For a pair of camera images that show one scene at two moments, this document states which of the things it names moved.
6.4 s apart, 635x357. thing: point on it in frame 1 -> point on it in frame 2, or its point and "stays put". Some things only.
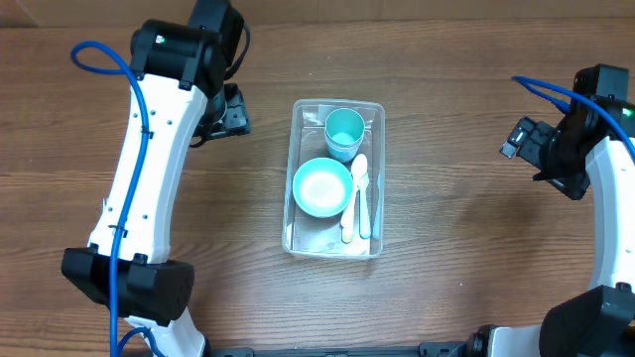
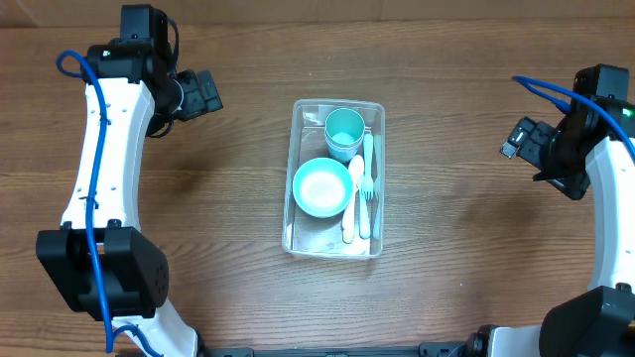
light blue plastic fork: (365, 229) stays put
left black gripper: (235, 117) -> (193, 102)
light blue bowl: (322, 187) stays put
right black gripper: (526, 151) stays put
